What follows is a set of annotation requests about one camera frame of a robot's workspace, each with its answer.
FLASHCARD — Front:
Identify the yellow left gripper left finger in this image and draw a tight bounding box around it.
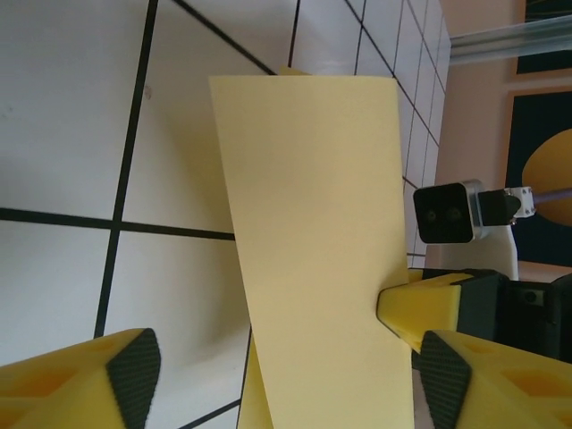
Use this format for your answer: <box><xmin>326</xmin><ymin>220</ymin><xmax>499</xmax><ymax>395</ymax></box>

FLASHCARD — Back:
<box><xmin>0</xmin><ymin>328</ymin><xmax>161</xmax><ymax>429</ymax></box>

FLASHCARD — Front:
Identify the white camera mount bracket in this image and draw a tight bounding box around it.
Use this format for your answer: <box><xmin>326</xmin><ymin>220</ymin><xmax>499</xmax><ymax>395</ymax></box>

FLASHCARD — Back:
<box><xmin>440</xmin><ymin>186</ymin><xmax>535</xmax><ymax>281</ymax></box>

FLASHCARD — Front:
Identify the aluminium corner post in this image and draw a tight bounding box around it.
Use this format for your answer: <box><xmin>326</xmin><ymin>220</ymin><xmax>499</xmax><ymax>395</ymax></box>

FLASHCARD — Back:
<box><xmin>449</xmin><ymin>20</ymin><xmax>572</xmax><ymax>63</ymax></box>

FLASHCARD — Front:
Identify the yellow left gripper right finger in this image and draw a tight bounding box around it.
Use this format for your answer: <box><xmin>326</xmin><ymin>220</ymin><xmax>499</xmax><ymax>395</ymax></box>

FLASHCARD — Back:
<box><xmin>418</xmin><ymin>330</ymin><xmax>572</xmax><ymax>429</ymax></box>

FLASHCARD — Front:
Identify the yellow cloth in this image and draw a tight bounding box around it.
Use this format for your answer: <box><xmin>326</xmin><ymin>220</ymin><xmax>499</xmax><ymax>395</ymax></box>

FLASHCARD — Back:
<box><xmin>208</xmin><ymin>65</ymin><xmax>417</xmax><ymax>429</ymax></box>

